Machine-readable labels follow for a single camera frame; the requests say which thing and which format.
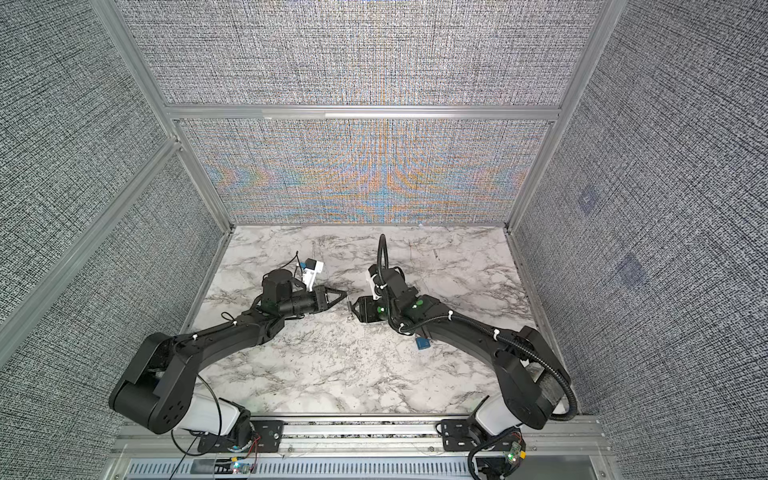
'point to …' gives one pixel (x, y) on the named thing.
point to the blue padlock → (423, 342)
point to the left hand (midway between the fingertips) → (346, 296)
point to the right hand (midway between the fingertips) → (359, 305)
